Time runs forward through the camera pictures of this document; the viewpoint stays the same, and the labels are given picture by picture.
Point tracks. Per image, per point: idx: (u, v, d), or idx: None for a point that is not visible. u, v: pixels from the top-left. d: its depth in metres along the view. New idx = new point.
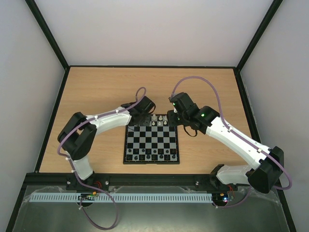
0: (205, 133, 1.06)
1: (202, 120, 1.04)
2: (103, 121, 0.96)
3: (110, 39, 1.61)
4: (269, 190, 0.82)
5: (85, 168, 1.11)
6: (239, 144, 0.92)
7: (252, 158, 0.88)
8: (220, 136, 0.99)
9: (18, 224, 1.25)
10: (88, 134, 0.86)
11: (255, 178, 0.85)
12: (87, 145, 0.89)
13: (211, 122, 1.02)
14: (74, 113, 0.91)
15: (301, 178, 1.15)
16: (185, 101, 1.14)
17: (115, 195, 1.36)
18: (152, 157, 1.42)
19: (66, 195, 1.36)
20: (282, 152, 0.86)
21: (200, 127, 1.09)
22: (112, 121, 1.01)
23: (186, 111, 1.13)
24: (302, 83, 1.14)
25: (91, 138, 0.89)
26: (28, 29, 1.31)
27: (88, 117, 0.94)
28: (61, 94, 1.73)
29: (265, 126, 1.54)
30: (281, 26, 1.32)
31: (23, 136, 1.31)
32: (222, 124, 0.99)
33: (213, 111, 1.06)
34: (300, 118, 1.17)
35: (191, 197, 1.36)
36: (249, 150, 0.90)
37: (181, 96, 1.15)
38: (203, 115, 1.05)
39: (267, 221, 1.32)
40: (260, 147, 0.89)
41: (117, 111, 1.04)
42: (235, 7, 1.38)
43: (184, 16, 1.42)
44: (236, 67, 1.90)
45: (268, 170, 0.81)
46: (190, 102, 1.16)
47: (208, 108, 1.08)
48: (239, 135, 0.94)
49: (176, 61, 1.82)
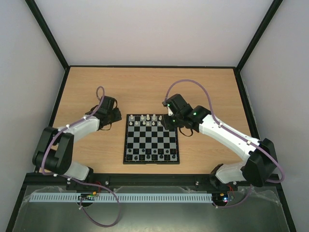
0: (199, 131, 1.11)
1: (194, 119, 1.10)
2: (76, 128, 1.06)
3: (110, 39, 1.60)
4: (262, 182, 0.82)
5: (79, 170, 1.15)
6: (229, 138, 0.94)
7: (243, 151, 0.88)
8: (212, 132, 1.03)
9: (18, 224, 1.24)
10: (65, 142, 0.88)
11: (248, 172, 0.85)
12: (67, 155, 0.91)
13: (203, 120, 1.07)
14: (44, 129, 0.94)
15: (301, 179, 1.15)
16: (178, 101, 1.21)
17: (119, 195, 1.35)
18: (152, 157, 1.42)
19: (66, 195, 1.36)
20: (272, 144, 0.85)
21: (193, 126, 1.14)
22: (83, 127, 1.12)
23: (180, 110, 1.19)
24: (303, 83, 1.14)
25: (70, 145, 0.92)
26: (29, 29, 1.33)
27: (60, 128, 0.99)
28: (61, 94, 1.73)
29: (264, 126, 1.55)
30: (281, 28, 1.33)
31: (23, 137, 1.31)
32: (213, 121, 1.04)
33: (205, 110, 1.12)
34: (299, 117, 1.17)
35: (192, 197, 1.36)
36: (239, 143, 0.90)
37: (175, 97, 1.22)
38: (196, 113, 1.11)
39: (267, 221, 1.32)
40: (250, 140, 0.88)
41: (85, 118, 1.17)
42: (235, 7, 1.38)
43: (184, 16, 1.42)
44: (236, 67, 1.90)
45: (258, 162, 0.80)
46: (184, 102, 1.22)
47: (201, 107, 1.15)
48: (229, 129, 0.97)
49: (176, 61, 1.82)
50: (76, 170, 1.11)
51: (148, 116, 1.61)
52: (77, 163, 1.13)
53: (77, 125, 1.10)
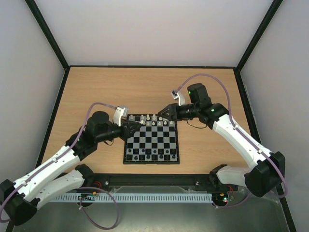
0: (212, 127, 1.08)
1: (211, 115, 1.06)
2: (35, 182, 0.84)
3: (109, 39, 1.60)
4: (264, 192, 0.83)
5: (67, 188, 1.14)
6: (241, 143, 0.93)
7: (251, 157, 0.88)
8: (225, 132, 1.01)
9: (18, 225, 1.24)
10: (15, 207, 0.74)
11: (251, 179, 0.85)
12: (25, 213, 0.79)
13: (219, 118, 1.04)
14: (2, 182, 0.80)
15: (301, 179, 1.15)
16: (201, 92, 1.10)
17: (115, 195, 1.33)
18: (152, 157, 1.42)
19: (65, 195, 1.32)
20: (284, 159, 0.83)
21: (207, 122, 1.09)
22: (48, 175, 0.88)
23: (199, 103, 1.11)
24: (303, 83, 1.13)
25: (25, 207, 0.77)
26: (29, 29, 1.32)
27: (18, 183, 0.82)
28: (61, 94, 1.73)
29: (264, 126, 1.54)
30: (281, 28, 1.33)
31: (23, 137, 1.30)
32: (228, 122, 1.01)
33: (224, 108, 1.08)
34: (300, 118, 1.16)
35: (192, 197, 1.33)
36: (249, 149, 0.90)
37: (198, 88, 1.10)
38: (214, 110, 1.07)
39: (267, 221, 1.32)
40: (262, 149, 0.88)
41: (54, 161, 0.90)
42: (235, 7, 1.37)
43: (184, 15, 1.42)
44: (236, 67, 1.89)
45: (263, 172, 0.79)
46: (206, 95, 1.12)
47: (219, 105, 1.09)
48: (244, 134, 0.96)
49: (176, 61, 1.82)
50: (62, 190, 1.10)
51: (148, 116, 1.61)
52: (63, 184, 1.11)
53: (40, 174, 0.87)
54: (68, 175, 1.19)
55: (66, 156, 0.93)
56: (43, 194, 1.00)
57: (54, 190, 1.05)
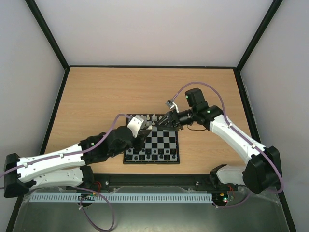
0: (208, 129, 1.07)
1: (206, 116, 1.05)
2: (35, 169, 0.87)
3: (109, 39, 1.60)
4: (261, 189, 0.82)
5: (66, 182, 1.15)
6: (236, 139, 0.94)
7: (245, 152, 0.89)
8: (219, 130, 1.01)
9: (18, 225, 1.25)
10: (9, 182, 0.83)
11: (248, 175, 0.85)
12: (17, 190, 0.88)
13: (215, 118, 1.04)
14: (9, 154, 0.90)
15: (301, 179, 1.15)
16: (197, 95, 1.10)
17: (109, 195, 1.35)
18: (152, 157, 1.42)
19: (66, 195, 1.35)
20: (278, 153, 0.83)
21: (204, 124, 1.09)
22: (49, 166, 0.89)
23: (195, 106, 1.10)
24: (303, 83, 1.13)
25: (19, 186, 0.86)
26: (29, 29, 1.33)
27: (21, 161, 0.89)
28: (61, 94, 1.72)
29: (264, 126, 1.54)
30: (281, 28, 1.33)
31: (23, 137, 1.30)
32: (223, 121, 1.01)
33: (219, 110, 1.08)
34: (300, 117, 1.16)
35: (192, 197, 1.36)
36: (244, 144, 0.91)
37: (194, 91, 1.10)
38: (209, 111, 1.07)
39: (267, 221, 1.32)
40: (256, 144, 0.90)
41: (60, 156, 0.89)
42: (234, 7, 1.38)
43: (184, 15, 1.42)
44: (236, 68, 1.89)
45: (258, 166, 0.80)
46: (203, 98, 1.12)
47: (215, 107, 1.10)
48: (238, 131, 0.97)
49: (176, 61, 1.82)
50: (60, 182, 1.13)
51: (148, 116, 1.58)
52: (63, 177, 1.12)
53: (42, 161, 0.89)
54: (71, 170, 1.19)
55: (74, 155, 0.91)
56: (41, 179, 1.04)
57: (52, 180, 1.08)
